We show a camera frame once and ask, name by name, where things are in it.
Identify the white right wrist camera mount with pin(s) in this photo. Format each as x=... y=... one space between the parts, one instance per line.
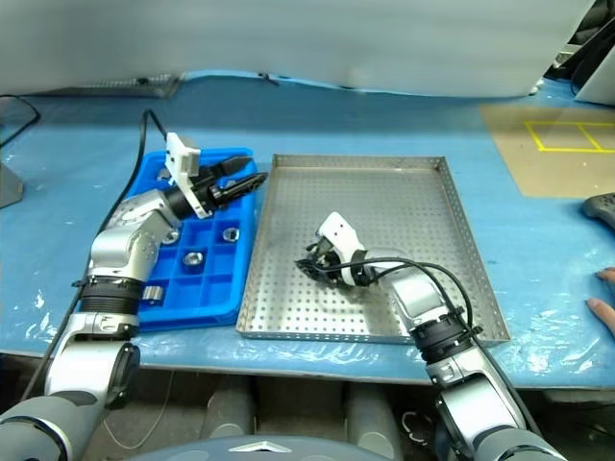
x=341 y=230

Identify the bare human hand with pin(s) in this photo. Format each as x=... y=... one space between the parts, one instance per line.
x=606 y=311

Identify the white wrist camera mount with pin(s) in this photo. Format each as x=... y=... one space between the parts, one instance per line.
x=175 y=153
x=341 y=230

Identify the grey perforated metal plate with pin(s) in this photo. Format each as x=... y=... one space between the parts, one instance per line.
x=125 y=87

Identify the small black clip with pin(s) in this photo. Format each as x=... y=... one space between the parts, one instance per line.
x=266 y=78

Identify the dark grey rounded device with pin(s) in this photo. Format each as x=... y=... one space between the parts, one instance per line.
x=603 y=206

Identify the metal nut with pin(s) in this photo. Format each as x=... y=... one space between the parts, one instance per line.
x=231 y=234
x=193 y=259

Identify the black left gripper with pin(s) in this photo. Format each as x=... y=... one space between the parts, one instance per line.
x=207 y=187

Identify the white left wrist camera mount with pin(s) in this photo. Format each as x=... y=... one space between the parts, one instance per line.
x=175 y=153

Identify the perforated metal tray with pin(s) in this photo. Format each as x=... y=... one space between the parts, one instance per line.
x=384 y=201

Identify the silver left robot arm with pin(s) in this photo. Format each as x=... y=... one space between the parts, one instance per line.
x=125 y=245

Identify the brown cardboard sheet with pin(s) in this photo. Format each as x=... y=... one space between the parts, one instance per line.
x=528 y=168

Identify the grey metal stand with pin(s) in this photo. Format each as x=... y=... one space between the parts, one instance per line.
x=8 y=187

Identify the blue plastic compartment tray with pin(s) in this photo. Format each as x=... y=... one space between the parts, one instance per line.
x=218 y=293

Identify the blue foam table cover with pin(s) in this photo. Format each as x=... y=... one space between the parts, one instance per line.
x=336 y=125

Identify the white backdrop sheet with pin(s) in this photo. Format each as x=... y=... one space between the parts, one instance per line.
x=288 y=38

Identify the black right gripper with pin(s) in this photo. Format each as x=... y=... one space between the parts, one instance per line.
x=329 y=261

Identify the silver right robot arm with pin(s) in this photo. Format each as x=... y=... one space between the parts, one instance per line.
x=418 y=293

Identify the dark grey robot torso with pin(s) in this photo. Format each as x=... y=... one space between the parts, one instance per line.
x=259 y=451

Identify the grey rounded cylinder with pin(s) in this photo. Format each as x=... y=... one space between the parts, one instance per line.
x=230 y=408
x=372 y=413

